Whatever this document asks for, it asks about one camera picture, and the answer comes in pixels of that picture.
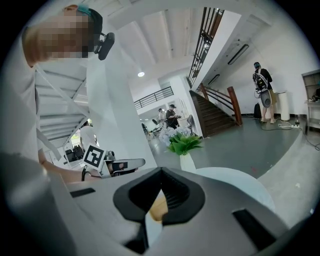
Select white ribbed vase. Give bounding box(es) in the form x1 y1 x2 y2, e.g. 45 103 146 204
179 153 197 172

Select grey chair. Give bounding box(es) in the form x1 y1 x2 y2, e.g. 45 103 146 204
185 114 196 136

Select person's head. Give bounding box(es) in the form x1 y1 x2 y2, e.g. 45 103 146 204
21 4 104 67

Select round table with floral tablecloth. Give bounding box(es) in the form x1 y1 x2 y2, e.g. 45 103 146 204
146 166 276 251

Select long black wall lamp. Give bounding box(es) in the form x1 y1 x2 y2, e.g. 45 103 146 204
227 43 250 66

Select person's white shirt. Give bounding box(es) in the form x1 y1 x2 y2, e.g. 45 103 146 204
0 26 65 226

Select white metal staircase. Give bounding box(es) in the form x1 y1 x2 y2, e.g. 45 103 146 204
34 62 101 164

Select metal shelf unit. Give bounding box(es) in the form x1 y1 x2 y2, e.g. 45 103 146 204
301 68 320 136

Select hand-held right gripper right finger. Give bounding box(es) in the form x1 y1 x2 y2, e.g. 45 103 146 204
149 166 292 256

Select white trash bin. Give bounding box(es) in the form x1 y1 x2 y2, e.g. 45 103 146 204
279 90 293 122

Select person's left forearm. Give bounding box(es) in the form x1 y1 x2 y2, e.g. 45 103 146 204
39 159 102 186

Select tall black metal railing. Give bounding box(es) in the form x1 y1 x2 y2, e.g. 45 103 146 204
187 7 225 89

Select pale blue flower bouquet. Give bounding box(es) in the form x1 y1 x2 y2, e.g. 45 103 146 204
159 126 204 156

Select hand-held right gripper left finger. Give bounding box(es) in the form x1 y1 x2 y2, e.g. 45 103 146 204
49 166 164 256

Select brown wooden staircase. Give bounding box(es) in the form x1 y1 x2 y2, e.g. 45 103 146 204
188 83 244 139

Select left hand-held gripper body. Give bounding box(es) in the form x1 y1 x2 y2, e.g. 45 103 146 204
83 144 117 179

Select teal head strap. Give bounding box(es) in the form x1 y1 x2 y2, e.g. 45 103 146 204
76 3 94 16

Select black balcony railing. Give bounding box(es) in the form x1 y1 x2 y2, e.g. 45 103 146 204
133 85 175 111

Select white power strip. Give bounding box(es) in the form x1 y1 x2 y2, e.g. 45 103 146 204
278 122 301 130

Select yellow rectangular tray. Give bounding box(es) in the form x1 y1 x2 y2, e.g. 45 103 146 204
148 194 169 222

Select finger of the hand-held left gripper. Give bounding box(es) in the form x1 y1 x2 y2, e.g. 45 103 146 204
111 158 146 176

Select black head-mounted camera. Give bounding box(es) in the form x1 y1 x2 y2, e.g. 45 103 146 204
92 8 116 62

